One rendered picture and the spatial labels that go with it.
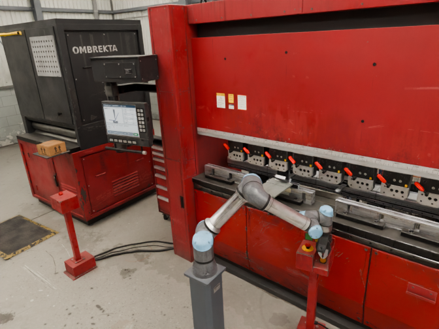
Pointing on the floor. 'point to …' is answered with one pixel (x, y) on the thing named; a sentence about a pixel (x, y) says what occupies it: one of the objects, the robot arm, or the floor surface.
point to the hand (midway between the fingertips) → (322, 258)
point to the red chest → (160, 180)
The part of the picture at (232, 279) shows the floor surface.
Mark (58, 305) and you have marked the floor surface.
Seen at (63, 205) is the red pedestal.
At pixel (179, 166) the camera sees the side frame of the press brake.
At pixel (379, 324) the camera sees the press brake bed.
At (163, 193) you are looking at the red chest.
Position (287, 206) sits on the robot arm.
